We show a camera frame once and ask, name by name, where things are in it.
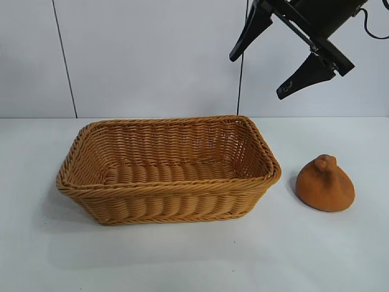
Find orange knobbed citrus fruit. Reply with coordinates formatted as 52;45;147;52
296;154;356;211

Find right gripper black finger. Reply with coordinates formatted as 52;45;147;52
275;53;337;100
229;0;274;62

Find tan woven wicker basket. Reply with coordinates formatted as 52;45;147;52
55;114;282;226

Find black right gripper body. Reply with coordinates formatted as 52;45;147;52
263;0;365;77

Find thin black cable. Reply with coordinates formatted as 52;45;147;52
354;7;389;40

